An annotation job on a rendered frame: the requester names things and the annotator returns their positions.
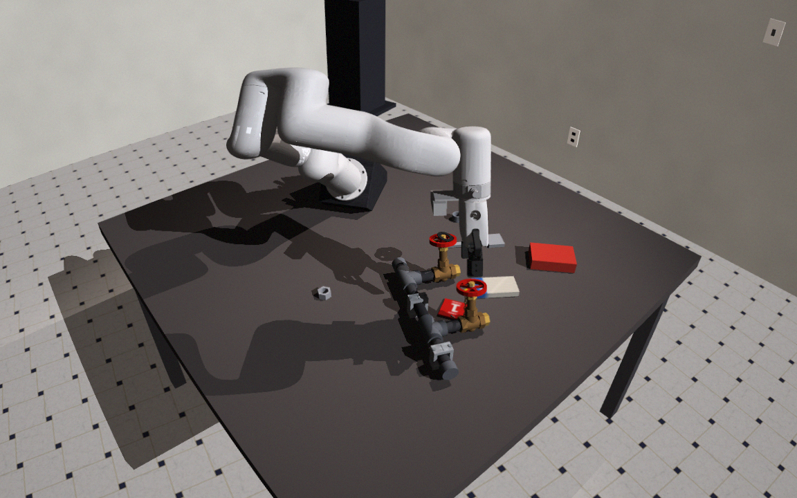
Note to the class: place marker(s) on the red valve tag with chain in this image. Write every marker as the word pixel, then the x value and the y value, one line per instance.
pixel 452 309

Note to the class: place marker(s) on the red flat box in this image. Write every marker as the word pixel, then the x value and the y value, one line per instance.
pixel 552 257

